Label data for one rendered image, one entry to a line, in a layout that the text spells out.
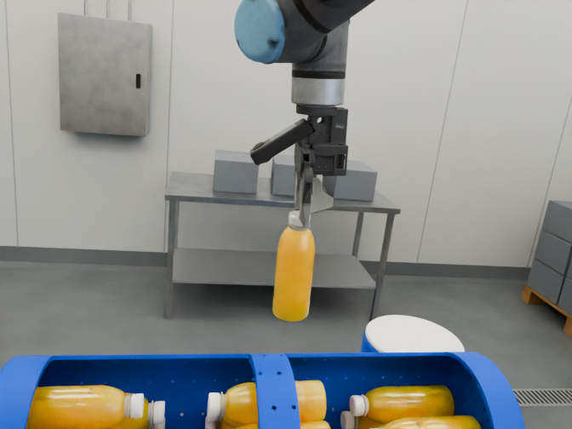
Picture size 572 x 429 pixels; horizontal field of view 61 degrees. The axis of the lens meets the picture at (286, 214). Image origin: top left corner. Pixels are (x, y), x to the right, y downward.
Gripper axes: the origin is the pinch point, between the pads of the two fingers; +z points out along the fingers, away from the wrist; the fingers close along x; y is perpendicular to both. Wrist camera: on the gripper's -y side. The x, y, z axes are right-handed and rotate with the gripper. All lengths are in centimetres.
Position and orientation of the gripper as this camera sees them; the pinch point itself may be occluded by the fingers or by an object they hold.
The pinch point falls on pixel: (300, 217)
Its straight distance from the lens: 89.5
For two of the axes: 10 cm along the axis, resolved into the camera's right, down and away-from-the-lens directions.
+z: -0.3, 9.5, 3.1
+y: 9.9, -0.1, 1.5
